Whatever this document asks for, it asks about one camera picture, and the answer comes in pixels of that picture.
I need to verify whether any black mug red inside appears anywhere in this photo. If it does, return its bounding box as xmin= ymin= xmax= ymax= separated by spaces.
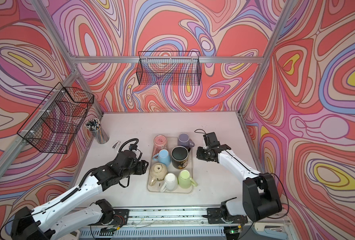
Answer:
xmin=171 ymin=146 xmax=189 ymax=170

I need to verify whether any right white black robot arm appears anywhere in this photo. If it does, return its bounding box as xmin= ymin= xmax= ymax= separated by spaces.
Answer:
xmin=196 ymin=131 xmax=282 ymax=222

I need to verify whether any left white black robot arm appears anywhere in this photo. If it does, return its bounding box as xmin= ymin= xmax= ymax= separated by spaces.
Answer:
xmin=11 ymin=150 xmax=149 ymax=240

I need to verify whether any purple mug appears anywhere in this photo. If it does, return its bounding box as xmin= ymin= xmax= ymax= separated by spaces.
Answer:
xmin=177 ymin=133 xmax=195 ymax=149

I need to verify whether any light blue mug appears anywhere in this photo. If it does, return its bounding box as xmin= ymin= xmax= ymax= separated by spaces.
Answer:
xmin=152 ymin=149 xmax=172 ymax=167

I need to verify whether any light green mug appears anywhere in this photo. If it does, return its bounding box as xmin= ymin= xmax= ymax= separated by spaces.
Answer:
xmin=178 ymin=170 xmax=198 ymax=189

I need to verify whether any pink mug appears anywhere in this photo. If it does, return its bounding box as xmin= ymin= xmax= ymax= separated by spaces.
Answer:
xmin=152 ymin=135 xmax=168 ymax=156

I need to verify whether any white mug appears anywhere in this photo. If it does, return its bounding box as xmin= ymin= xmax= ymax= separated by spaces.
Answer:
xmin=160 ymin=173 xmax=178 ymax=193

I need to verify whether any small metal clip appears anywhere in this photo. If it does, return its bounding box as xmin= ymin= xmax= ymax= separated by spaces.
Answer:
xmin=112 ymin=141 xmax=121 ymax=150

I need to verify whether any beige teapot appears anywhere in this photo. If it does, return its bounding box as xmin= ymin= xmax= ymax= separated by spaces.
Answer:
xmin=149 ymin=163 xmax=168 ymax=186

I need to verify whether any metal cup of pens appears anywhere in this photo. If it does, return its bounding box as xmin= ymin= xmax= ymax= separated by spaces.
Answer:
xmin=85 ymin=118 xmax=110 ymax=144

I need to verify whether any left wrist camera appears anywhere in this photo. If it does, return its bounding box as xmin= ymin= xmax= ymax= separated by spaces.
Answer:
xmin=129 ymin=144 xmax=138 ymax=151

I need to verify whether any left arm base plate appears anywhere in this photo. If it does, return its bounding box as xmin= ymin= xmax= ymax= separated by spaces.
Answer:
xmin=91 ymin=209 xmax=130 ymax=226

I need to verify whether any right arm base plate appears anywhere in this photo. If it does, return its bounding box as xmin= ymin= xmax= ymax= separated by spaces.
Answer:
xmin=202 ymin=207 xmax=248 ymax=226

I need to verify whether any left black wire basket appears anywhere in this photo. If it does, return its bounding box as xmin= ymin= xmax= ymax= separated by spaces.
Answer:
xmin=17 ymin=83 xmax=95 ymax=154

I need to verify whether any black wire basket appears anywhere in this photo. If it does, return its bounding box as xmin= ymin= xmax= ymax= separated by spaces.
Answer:
xmin=17 ymin=83 xmax=95 ymax=154
xmin=136 ymin=50 xmax=202 ymax=86

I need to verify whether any back black wire basket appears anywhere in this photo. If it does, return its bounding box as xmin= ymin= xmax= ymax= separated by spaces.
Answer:
xmin=136 ymin=50 xmax=202 ymax=86

